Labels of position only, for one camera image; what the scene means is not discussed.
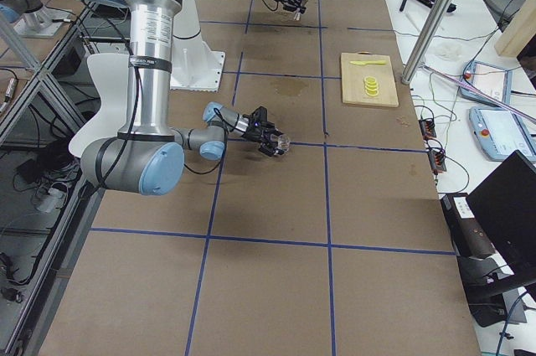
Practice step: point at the clear glass shaker cup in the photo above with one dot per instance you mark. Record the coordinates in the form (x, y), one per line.
(283, 143)

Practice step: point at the bamboo cutting board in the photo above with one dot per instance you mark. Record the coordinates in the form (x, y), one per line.
(353, 87)

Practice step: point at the yellow plastic knife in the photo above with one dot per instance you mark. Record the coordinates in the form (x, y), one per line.
(368, 62)

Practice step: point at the white plastic chair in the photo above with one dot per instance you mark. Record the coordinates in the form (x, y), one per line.
(109, 73)

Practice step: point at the far teach pendant tablet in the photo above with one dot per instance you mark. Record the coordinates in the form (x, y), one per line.
(490, 80)

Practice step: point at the teach pendant tablet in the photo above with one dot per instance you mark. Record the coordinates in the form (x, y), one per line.
(500, 133)
(490, 80)

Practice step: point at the near teach pendant tablet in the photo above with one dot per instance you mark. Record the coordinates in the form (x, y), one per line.
(500, 133)

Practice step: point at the black laptop monitor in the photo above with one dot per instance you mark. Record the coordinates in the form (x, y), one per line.
(504, 206)

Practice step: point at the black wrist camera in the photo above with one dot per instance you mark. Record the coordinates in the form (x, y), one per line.
(259, 116)

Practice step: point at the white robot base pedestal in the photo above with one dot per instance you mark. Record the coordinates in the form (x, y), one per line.
(195, 65)

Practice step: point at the aluminium frame post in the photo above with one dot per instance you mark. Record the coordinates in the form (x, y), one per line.
(431, 24)

